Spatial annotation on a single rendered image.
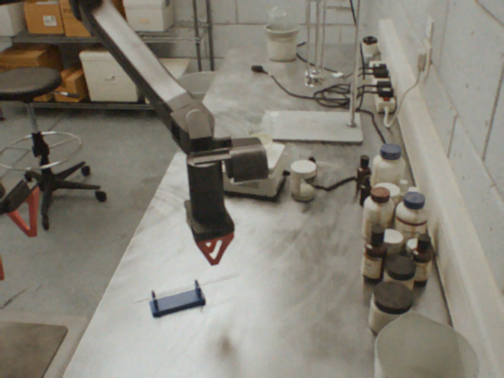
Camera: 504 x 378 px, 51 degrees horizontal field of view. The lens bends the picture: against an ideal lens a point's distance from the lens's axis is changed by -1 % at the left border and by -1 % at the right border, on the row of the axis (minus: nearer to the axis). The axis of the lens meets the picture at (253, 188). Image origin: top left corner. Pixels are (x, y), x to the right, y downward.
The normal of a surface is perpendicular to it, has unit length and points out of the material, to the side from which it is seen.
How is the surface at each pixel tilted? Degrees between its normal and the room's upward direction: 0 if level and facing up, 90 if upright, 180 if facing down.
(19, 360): 0
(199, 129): 29
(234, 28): 90
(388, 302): 0
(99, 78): 92
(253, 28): 90
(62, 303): 0
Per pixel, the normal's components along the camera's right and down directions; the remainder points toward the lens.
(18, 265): -0.03, -0.85
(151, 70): 0.05, -0.47
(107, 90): -0.12, 0.56
